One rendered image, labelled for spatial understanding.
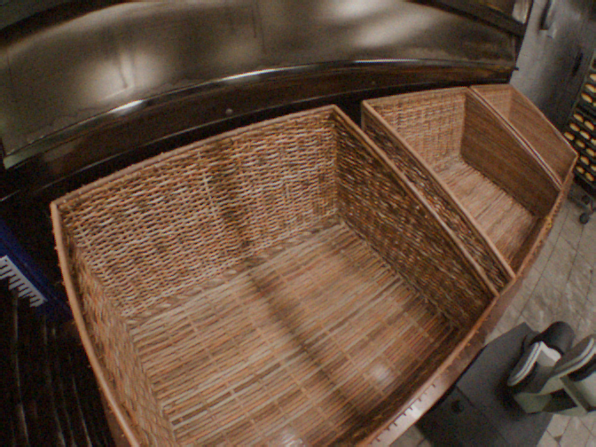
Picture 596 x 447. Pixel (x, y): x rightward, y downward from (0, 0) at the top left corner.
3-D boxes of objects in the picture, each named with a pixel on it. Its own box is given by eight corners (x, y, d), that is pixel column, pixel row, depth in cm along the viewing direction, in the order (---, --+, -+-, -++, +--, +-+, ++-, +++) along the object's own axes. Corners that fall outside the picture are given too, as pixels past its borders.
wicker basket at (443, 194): (338, 193, 79) (355, 98, 59) (442, 148, 104) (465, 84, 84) (476, 324, 53) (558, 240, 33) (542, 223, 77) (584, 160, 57)
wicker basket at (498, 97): (444, 145, 105) (466, 83, 85) (493, 128, 129) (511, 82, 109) (542, 221, 78) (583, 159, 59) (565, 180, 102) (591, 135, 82)
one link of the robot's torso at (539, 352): (522, 349, 82) (544, 335, 73) (551, 381, 71) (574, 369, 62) (498, 387, 73) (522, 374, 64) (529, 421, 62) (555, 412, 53)
